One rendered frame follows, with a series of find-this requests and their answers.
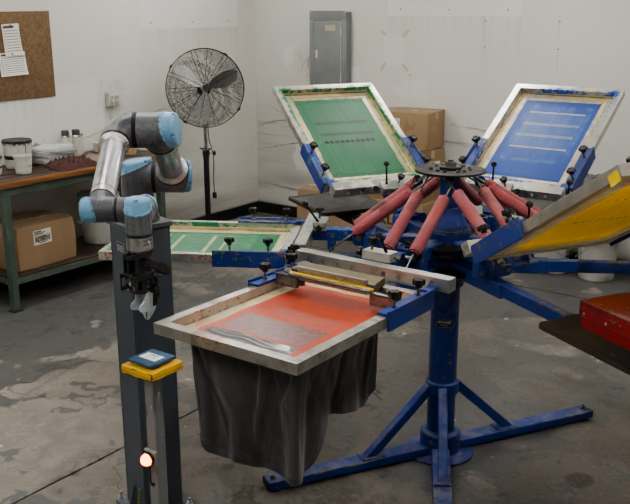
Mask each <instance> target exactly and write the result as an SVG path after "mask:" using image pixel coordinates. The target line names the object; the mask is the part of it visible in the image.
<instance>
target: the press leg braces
mask: <svg viewBox="0 0 630 504"><path fill-rule="evenodd" d="M430 391H431V387H430V386H429V385H428V384H426V383H424V385H423V386H422V387H421V388H420V389H419V390H418V391H417V393H416V394H415V395H414V396H413V397H412V398H411V399H410V400H409V402H408V403H407V404H406V405H405V406H404V407H403V408H402V410H401V411H400V412H399V413H398V414H397V415H396V416H395V418H394V419H393V420H392V421H391V422H390V423H389V424H388V426H387V427H386V428H385V429H384V430H383V431H382V432H381V433H380V435H379V436H378V437H377V438H376V439H375V440H374V441H373V443H372V444H371V445H370V446H369V447H368V448H367V449H366V451H365V452H361V453H357V455H358V456H359V457H360V458H361V459H362V460H363V461H368V460H373V459H377V458H382V457H386V455H385V454H384V453H383V452H382V450H383V448H384V447H385V446H386V445H387V444H388V443H389V442H390V441H391V439H392V438H393V437H394V436H395V435H396V434H397V433H398V431H399V430H400V429H401V428H402V427H403V426H404V425H405V423H406V422H407V421H408V420H409V419H410V418H411V417H412V415H413V414H414V413H415V412H416V411H417V410H418V409H419V407H420V406H421V405H422V404H423V403H424V402H425V401H426V399H427V398H428V397H429V396H430ZM459 392H460V393H461V394H462V395H463V396H465V397H466V398H467V399H468V400H470V401H471V402H472V403H473V404H474V405H476V406H477V407H478V408H479V409H480V410H482V411H483V412H484V413H485V414H486V415H488V416H489V417H490V418H491V419H492V420H494V421H495V422H496V423H492V424H490V425H491V426H492V427H493V428H495V429H496V430H498V431H502V430H506V429H511V428H515V427H518V425H516V424H515V423H513V422H512V421H510V420H506V419H505V418H504V417H503V416H501V415H500V414H499V413H498V412H497V411H495V410H494V409H493V408H492V407H491V406H490V405H488V404H487V403H486V402H485V401H484V400H482V399H481V398H480V397H479V396H478V395H477V394H475V393H474V392H473V391H472V390H471V389H469V388H468V387H467V386H466V385H465V384H463V383H462V382H461V381H460V380H459ZM447 461H448V406H447V388H438V472H435V471H434V472H433V475H434V486H447V487H451V479H450V472H447Z"/></svg>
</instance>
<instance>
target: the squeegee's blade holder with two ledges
mask: <svg viewBox="0 0 630 504"><path fill-rule="evenodd" d="M297 269H298V272H299V273H304V274H309V275H313V276H318V277H323V278H327V279H332V280H337V281H341V282H346V283H351V284H355V285H360V286H365V287H366V284H367V283H368V280H367V279H362V278H357V277H352V276H347V275H342V274H338V273H333V272H328V271H323V270H318V269H314V268H309V267H304V266H297ZM299 280H300V281H305V282H309V283H314V284H318V285H323V286H327V287H332V288H337V289H341V290H346V291H350V292H355V293H359V294H364V295H368V294H369V293H366V292H362V291H357V290H353V289H348V288H343V287H339V286H334V285H330V284H325V283H320V282H316V281H311V280H307V279H302V278H299Z"/></svg>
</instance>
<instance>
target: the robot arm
mask: <svg viewBox="0 0 630 504"><path fill-rule="evenodd" d="M181 143H182V126H181V121H180V118H179V116H178V115H177V114H176V113H175V112H168V111H163V112H126V113H123V114H120V115H118V116H117V117H115V118H114V119H112V120H111V121H110V122H109V123H108V124H107V125H106V127H105V128H104V129H103V131H102V133H101V135H100V139H99V147H100V149H101V150H100V154H99V158H98V162H97V167H96V171H95V175H94V180H93V184H92V188H91V192H90V197H89V196H87V197H82V198H81V199H80V201H79V216H80V219H81V220H82V221H83V222H88V223H108V222H118V223H123V224H125V231H126V249H127V250H128V251H127V252H128V253H126V254H122V255H123V271H124V272H123V273H120V287H121V291H122V290H125V289H127V290H128V291H131V293H132V294H135V300H134V301H133V302H132V303H131V304H130V308H131V310H139V311H140V312H142V313H143V315H144V317H145V319H146V320H149V319H150V318H151V317H152V315H153V313H154V311H155V308H156V305H157V304H158V300H159V297H160V287H159V282H158V277H157V276H158V275H157V274H156V273H158V274H159V275H165V274H166V275H169V274H170V271H171V267H170V266H168V265H167V264H165V263H161V262H157V261H154V260H152V259H149V258H147V257H150V256H152V255H153V231H152V223H154V222H157V221H159V220H160V215H159V211H158V204H157V201H156V200H155V198H154V193H184V192H190V191H191V190H192V162H191V161H185V160H184V159H183V158H182V157H180V154H179V151H178V148H177V147H179V146H180V145H181ZM129 148H147V150H148V151H149V152H151V153H153V155H154V158H155V160H156V161H153V160H152V158H151V157H140V158H134V159H129V160H126V161H124V162H123V160H124V155H125V154H126V153H127V152H128V150H129ZM120 176H121V188H122V197H116V194H117V189H118V184H119V179H120ZM123 277H125V283H126V284H124V286H122V278H123ZM149 290H150V292H148V291H149Z"/></svg>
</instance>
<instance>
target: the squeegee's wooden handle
mask: <svg viewBox="0 0 630 504"><path fill-rule="evenodd" d="M297 266H304V267H309V268H314V269H318V270H323V271H328V272H333V273H338V274H342V275H347V276H352V277H357V278H362V279H367V280H368V283H367V284H366V287H370V288H374V291H373V292H376V291H378V290H379V289H380V288H382V287H383V286H384V285H385V278H384V277H379V276H374V275H369V274H364V273H359V272H354V271H349V270H344V269H339V268H334V267H330V266H325V265H320V264H315V263H310V262H305V261H302V262H300V263H299V264H297V265H296V266H294V267H293V268H291V269H292V271H295V272H298V269H297Z"/></svg>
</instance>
